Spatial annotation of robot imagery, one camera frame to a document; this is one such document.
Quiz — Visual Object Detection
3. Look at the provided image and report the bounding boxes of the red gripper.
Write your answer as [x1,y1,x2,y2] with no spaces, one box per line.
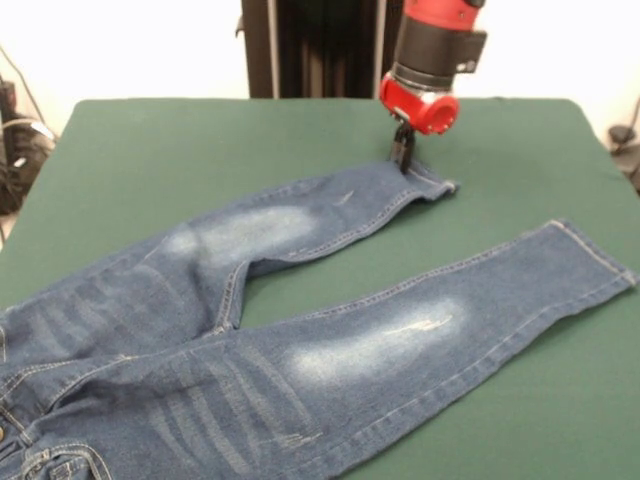
[378,72,460,174]

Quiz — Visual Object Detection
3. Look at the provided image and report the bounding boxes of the blue denim jeans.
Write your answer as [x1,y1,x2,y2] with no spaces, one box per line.
[0,160,639,480]

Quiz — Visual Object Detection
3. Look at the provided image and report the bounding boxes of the dark green table cloth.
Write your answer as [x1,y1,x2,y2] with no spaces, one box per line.
[0,97,640,480]

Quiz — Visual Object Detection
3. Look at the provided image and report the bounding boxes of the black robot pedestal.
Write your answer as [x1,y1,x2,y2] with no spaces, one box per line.
[234,0,406,100]

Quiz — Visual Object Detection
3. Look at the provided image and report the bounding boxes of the black equipment pile with cables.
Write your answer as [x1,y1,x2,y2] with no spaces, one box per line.
[0,77,57,216]

